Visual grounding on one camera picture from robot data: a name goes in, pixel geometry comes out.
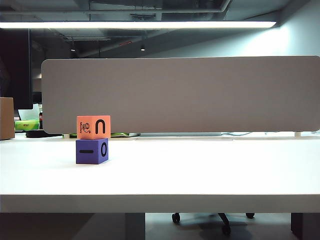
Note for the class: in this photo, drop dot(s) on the dark monitor screen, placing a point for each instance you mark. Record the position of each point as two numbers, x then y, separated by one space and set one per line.
15 70

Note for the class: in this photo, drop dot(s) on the black flat object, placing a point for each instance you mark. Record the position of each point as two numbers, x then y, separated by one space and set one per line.
37 134

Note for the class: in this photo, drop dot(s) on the grey fabric desk divider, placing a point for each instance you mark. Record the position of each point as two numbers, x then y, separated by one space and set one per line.
200 95

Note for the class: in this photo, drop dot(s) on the grey table leg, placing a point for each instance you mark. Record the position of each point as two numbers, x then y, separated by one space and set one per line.
135 226

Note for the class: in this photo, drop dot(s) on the dark cola bottle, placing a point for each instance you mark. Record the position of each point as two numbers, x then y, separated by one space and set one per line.
41 121

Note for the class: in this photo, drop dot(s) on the green tissue box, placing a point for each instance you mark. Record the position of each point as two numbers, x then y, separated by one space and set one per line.
26 125

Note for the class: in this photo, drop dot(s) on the white tissue sheet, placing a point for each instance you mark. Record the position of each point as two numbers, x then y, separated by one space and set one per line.
30 113

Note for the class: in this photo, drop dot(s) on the orange monkey letter block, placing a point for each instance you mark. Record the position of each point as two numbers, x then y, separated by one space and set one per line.
86 118

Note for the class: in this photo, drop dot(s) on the white divider bracket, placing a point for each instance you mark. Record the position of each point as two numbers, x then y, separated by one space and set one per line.
297 134
66 136

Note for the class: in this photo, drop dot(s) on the purple letter block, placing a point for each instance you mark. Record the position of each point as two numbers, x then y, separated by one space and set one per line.
87 158

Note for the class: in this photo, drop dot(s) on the brown cardboard box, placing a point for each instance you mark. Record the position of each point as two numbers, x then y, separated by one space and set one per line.
6 117

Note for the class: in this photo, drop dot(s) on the black office chair base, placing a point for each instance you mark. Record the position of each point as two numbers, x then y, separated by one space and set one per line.
223 220

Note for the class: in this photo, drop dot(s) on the dark table leg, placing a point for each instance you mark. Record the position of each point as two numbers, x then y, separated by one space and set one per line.
303 225

